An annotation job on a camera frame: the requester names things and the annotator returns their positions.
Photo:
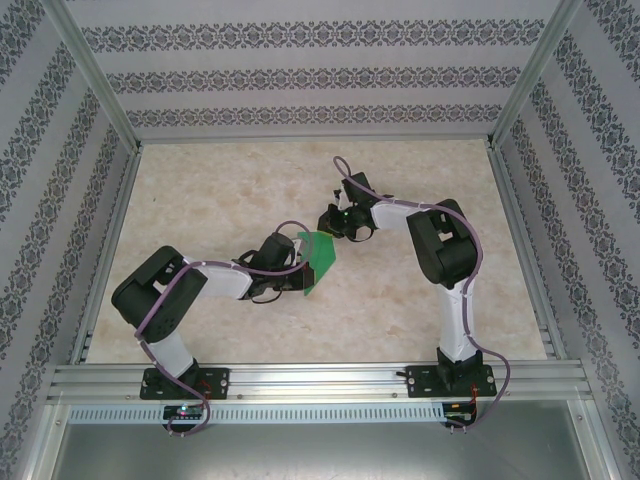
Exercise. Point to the green paper sheet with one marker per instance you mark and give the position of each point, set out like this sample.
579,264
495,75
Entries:
322,255

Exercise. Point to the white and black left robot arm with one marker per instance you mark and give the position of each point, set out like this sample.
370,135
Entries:
225,280

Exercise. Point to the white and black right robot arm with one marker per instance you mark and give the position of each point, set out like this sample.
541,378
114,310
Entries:
455,320

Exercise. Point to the grey metal shelf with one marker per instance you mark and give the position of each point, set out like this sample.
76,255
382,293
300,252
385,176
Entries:
320,450

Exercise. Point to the aluminium mounting rail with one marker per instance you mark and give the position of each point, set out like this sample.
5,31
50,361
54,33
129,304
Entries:
315,380

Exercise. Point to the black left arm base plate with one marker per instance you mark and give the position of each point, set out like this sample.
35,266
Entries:
217,382

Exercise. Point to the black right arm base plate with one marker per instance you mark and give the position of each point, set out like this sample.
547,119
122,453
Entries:
420,382

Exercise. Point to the aluminium side rail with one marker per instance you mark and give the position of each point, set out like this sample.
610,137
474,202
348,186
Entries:
107,250
527,250

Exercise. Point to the aluminium frame post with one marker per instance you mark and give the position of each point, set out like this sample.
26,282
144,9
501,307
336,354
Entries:
535,75
95,80

